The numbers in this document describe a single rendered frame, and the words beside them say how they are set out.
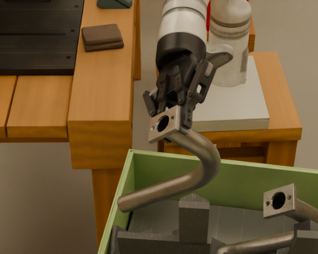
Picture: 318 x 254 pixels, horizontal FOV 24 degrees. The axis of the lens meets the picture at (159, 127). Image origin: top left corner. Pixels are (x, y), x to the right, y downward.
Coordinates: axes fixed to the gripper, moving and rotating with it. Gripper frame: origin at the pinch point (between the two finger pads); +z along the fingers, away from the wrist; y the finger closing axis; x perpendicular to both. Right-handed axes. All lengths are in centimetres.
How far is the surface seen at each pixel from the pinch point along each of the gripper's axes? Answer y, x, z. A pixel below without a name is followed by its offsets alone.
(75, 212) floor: -136, 77, -59
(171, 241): -14.7, 14.7, 8.5
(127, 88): -47, 26, -43
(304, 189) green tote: -11.9, 46.1, -13.4
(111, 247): -29.7, 14.3, 5.8
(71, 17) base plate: -67, 19, -73
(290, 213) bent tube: 6.3, 18.0, 8.7
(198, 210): -4.1, 9.6, 8.4
